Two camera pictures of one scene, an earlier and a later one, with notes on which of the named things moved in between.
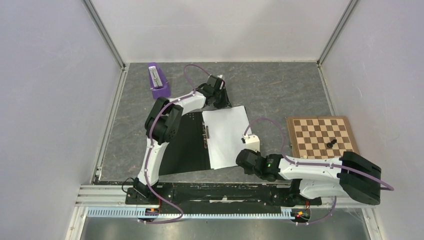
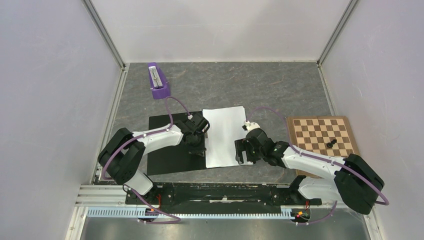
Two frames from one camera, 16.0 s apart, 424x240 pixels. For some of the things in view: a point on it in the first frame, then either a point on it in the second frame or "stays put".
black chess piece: x=330 y=145 stays put
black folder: x=188 y=149 stays put
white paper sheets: x=227 y=127 stays put
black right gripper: x=256 y=153 to x=241 y=145
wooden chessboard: x=327 y=137 stays put
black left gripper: x=226 y=103 to x=200 y=149
